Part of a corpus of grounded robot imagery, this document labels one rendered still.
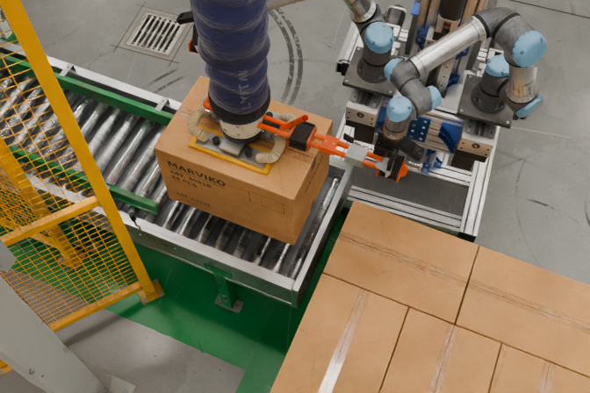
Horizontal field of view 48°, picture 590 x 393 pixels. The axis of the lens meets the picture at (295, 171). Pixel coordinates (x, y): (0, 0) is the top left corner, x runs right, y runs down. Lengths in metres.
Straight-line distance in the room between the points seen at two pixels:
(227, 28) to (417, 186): 1.84
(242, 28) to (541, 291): 1.77
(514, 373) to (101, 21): 3.33
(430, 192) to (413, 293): 0.80
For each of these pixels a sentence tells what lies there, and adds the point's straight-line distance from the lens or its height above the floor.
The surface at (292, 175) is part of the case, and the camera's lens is 2.55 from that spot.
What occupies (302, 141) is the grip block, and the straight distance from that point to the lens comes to 2.46.
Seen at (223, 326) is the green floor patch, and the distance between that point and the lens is 3.46.
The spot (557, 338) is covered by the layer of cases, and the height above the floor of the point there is 0.54.
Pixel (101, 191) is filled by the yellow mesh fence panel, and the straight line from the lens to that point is 2.63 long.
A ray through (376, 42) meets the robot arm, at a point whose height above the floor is 1.26.
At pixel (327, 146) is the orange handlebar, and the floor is 1.23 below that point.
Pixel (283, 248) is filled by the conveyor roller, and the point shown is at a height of 0.55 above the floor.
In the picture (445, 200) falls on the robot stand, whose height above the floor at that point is 0.21.
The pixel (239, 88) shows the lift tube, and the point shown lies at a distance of 2.27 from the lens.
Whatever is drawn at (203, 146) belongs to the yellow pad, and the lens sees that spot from 2.62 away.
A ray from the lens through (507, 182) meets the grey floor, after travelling 3.99.
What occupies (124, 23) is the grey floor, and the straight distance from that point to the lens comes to 4.69.
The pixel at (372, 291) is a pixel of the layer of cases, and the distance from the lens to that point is 2.95.
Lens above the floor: 3.26
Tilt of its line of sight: 58 degrees down
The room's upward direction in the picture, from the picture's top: straight up
